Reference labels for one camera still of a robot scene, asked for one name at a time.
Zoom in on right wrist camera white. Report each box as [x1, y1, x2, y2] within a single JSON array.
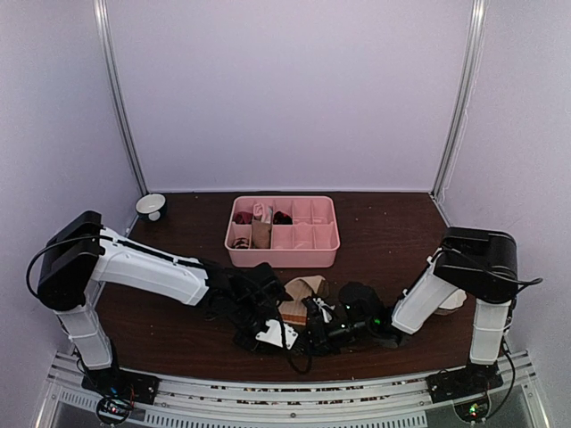
[[311, 297, 336, 324]]

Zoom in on aluminium frame post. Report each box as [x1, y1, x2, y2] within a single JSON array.
[[431, 0, 488, 203], [93, 0, 148, 196]]

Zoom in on left aluminium frame post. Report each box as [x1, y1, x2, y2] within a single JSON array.
[[93, 0, 148, 196]]

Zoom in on right aluminium frame post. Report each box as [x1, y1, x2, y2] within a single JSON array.
[[431, 0, 488, 203]]

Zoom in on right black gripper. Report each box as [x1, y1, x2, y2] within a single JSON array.
[[295, 317, 374, 357]]

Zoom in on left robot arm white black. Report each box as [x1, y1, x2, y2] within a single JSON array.
[[25, 210, 302, 401]]

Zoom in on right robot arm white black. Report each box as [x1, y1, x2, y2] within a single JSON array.
[[302, 227, 541, 402]]

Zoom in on white scalloped bowl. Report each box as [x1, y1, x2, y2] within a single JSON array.
[[434, 290, 467, 316]]

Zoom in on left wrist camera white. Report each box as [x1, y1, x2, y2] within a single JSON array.
[[255, 319, 299, 350]]

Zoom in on rolled socks in box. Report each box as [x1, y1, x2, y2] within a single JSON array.
[[231, 202, 273, 250]]

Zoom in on argyle black red orange sock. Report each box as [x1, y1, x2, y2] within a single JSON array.
[[273, 211, 294, 226]]

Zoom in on pink divided organizer box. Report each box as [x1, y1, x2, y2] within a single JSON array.
[[224, 195, 341, 268]]

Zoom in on striped beige green sock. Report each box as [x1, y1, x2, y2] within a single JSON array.
[[278, 276, 329, 325]]

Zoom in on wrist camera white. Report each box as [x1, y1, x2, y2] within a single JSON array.
[[255, 319, 299, 350], [311, 297, 336, 324]]

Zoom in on dark bowl white inside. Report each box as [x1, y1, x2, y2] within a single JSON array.
[[136, 193, 168, 222]]

